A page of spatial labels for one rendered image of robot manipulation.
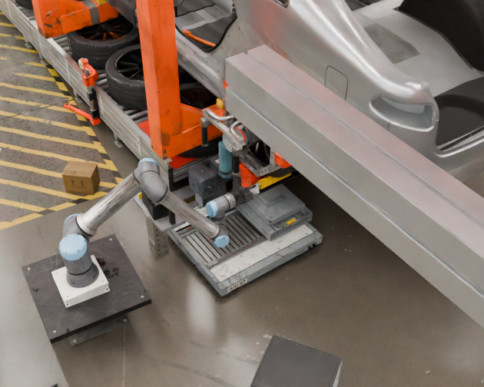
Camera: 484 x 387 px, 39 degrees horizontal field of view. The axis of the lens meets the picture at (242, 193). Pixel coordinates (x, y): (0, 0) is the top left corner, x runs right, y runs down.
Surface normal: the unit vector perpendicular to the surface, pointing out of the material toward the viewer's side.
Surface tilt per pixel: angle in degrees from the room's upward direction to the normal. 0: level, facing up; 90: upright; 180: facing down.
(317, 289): 0
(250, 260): 0
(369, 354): 0
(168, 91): 90
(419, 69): 22
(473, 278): 90
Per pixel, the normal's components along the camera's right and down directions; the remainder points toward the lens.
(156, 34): 0.58, 0.55
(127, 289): 0.00, -0.74
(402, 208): -0.82, 0.39
